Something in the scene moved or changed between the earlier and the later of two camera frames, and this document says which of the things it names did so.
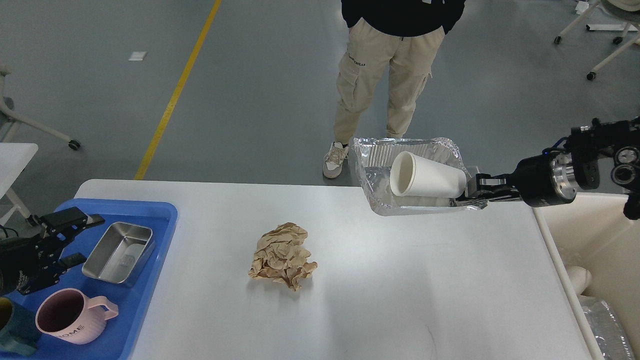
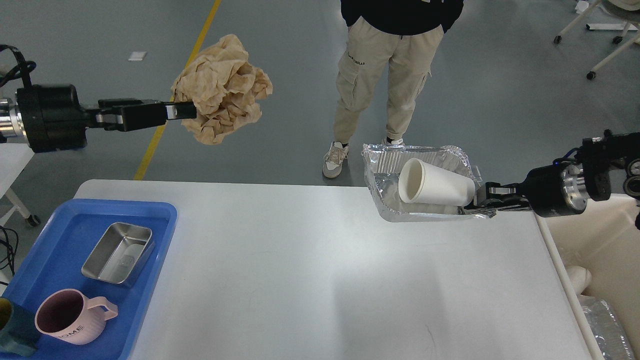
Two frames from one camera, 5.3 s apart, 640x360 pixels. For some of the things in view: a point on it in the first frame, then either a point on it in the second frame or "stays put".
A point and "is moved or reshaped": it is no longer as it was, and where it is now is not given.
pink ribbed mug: [70, 316] stays put
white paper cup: [411, 175] is moved or reshaped
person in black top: [405, 34] stays put
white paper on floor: [138, 56] stays put
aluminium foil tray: [373, 157] is moved or reshaped
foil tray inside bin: [606, 330] stays put
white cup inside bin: [580, 277] stays put
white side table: [14, 158] stays put
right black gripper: [539, 181] -> [555, 190]
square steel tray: [120, 253] stays put
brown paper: [280, 256] -> [226, 87]
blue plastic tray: [161, 217] stays put
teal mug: [19, 328] stays put
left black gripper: [29, 262] -> [53, 117]
